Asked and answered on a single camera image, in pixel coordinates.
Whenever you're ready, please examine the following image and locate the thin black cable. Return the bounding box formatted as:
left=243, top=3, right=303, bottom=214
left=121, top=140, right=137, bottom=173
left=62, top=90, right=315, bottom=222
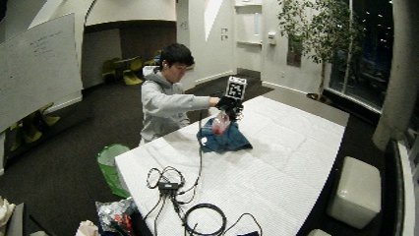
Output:
left=174, top=111, right=205, bottom=198

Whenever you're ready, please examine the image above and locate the black cable hub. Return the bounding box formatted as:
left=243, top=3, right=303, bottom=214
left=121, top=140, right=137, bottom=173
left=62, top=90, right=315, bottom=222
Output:
left=157, top=181, right=181, bottom=193

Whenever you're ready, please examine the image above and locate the white cube ottoman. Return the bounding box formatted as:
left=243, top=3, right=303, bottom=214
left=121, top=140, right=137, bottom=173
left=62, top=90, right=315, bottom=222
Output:
left=326, top=155, right=382, bottom=230

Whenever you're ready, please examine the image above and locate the white quilted mattress cover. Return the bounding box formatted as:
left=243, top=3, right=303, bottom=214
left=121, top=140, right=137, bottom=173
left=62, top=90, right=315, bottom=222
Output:
left=114, top=95, right=346, bottom=236

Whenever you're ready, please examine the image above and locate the indoor potted tree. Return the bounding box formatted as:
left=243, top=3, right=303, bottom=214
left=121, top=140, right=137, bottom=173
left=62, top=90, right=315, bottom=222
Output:
left=277, top=0, right=366, bottom=103

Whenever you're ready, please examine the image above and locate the green laundry basket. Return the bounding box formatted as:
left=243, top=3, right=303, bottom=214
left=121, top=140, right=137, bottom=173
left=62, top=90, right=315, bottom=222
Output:
left=96, top=143, right=132, bottom=199

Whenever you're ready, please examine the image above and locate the coiled black cable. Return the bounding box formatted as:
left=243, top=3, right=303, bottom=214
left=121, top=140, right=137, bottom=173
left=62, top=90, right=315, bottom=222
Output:
left=182, top=203, right=227, bottom=236

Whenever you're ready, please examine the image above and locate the large whiteboard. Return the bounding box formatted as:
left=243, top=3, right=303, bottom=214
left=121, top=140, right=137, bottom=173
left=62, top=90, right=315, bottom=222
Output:
left=0, top=13, right=84, bottom=133

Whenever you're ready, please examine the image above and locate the clear plastic bag with red contents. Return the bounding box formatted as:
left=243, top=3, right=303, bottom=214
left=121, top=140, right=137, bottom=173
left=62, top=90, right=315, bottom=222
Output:
left=210, top=109, right=231, bottom=137

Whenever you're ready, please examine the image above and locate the teal folded garment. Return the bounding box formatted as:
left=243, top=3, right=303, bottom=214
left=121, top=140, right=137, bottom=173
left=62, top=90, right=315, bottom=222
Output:
left=196, top=117, right=254, bottom=153

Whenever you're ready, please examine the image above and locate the white curtain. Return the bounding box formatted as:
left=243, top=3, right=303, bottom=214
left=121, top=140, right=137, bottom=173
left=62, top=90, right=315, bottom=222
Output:
left=372, top=0, right=419, bottom=151

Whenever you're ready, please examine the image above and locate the white marker cube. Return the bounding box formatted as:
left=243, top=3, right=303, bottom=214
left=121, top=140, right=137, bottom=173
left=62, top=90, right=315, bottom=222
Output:
left=223, top=76, right=249, bottom=100

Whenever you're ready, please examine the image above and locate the silver plastic bag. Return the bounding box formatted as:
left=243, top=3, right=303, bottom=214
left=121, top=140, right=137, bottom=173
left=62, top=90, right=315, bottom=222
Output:
left=94, top=198, right=140, bottom=234

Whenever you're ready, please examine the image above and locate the yellow-green chair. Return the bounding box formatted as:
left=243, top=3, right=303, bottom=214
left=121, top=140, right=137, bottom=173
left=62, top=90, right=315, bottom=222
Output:
left=142, top=49, right=162, bottom=67
left=122, top=56, right=144, bottom=87
left=21, top=102, right=61, bottom=144
left=101, top=58, right=124, bottom=83

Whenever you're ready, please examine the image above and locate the person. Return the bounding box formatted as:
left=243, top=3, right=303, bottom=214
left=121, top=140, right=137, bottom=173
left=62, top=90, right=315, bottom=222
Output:
left=137, top=42, right=221, bottom=146

